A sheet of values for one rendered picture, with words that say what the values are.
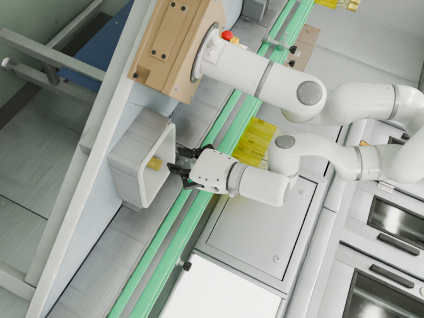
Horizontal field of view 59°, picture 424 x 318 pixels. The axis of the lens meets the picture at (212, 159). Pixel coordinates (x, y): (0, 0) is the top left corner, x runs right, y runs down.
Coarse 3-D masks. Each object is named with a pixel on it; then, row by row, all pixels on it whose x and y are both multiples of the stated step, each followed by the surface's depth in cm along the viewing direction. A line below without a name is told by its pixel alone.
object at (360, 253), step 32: (288, 128) 159; (320, 128) 161; (352, 128) 158; (384, 128) 165; (320, 160) 152; (352, 192) 144; (384, 192) 148; (416, 192) 147; (320, 224) 134; (352, 224) 139; (384, 224) 141; (416, 224) 142; (320, 256) 127; (352, 256) 133; (384, 256) 132; (416, 256) 135; (320, 288) 124; (352, 288) 126; (384, 288) 128; (416, 288) 129
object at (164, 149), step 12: (168, 132) 98; (156, 144) 90; (168, 144) 103; (156, 156) 111; (168, 156) 108; (144, 168) 109; (144, 180) 108; (156, 180) 108; (144, 192) 96; (156, 192) 107; (144, 204) 101
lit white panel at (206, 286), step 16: (192, 272) 120; (208, 272) 121; (224, 272) 121; (192, 288) 118; (208, 288) 118; (224, 288) 118; (240, 288) 119; (256, 288) 119; (176, 304) 115; (192, 304) 115; (208, 304) 116; (224, 304) 116; (240, 304) 116; (256, 304) 117; (272, 304) 117
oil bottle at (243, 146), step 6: (240, 138) 131; (240, 144) 129; (246, 144) 130; (252, 144) 130; (240, 150) 128; (246, 150) 128; (252, 150) 129; (258, 150) 129; (264, 150) 129; (252, 156) 128; (258, 156) 128; (264, 156) 128; (264, 162) 127
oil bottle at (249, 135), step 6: (246, 132) 132; (252, 132) 133; (258, 132) 133; (246, 138) 131; (252, 138) 131; (258, 138) 132; (264, 138) 132; (270, 138) 132; (258, 144) 130; (264, 144) 131
